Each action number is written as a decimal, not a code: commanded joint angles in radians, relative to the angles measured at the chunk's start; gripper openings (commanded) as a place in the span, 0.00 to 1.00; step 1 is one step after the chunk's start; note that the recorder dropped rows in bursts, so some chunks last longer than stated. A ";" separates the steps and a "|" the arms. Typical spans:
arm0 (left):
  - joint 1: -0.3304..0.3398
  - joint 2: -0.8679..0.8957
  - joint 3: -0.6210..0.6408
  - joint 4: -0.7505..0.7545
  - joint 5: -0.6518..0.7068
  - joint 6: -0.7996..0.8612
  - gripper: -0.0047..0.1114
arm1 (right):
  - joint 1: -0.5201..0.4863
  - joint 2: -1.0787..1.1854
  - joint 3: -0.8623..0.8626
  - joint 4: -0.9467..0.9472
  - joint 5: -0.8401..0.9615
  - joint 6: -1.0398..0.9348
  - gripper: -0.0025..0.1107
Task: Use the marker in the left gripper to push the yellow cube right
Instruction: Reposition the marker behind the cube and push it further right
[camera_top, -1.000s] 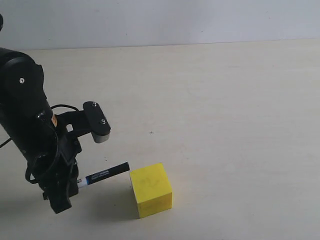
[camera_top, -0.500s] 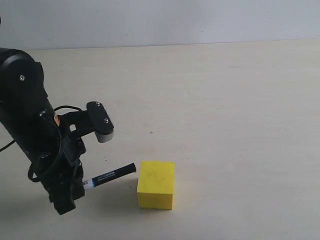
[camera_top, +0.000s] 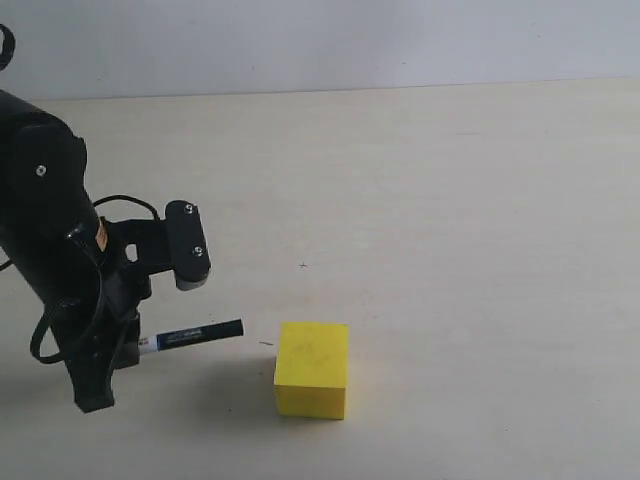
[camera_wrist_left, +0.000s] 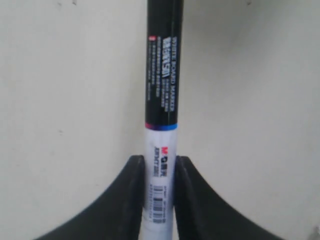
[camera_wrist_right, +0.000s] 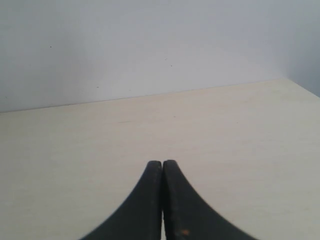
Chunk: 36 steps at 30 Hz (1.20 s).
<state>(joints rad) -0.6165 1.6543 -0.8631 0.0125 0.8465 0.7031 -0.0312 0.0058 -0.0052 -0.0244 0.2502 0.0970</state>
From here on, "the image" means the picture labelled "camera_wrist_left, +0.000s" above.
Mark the black white whiteboard marker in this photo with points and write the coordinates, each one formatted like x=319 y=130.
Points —
x=162 y=77

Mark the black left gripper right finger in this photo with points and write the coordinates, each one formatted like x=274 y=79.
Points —
x=201 y=214

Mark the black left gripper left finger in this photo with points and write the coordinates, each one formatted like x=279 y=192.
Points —
x=115 y=215

